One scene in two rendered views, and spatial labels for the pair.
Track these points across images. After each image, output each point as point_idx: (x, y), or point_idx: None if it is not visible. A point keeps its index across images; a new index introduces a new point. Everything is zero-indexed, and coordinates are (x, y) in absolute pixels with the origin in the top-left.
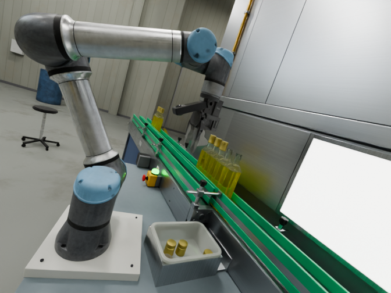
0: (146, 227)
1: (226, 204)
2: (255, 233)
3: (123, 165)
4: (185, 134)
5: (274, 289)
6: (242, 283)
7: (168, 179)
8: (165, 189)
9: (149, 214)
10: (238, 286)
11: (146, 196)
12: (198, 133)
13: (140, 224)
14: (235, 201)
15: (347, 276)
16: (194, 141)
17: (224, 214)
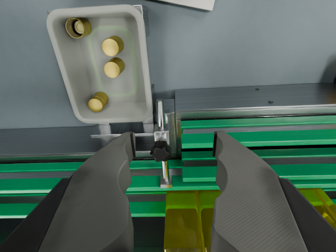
0: (187, 19)
1: (137, 177)
2: (54, 179)
3: None
4: (263, 167)
5: (11, 152)
6: (66, 132)
7: (319, 100)
8: (299, 90)
9: (228, 35)
10: (74, 127)
11: (299, 40)
12: (14, 232)
13: (182, 0)
14: (156, 203)
15: (0, 240)
16: (87, 163)
17: (136, 164)
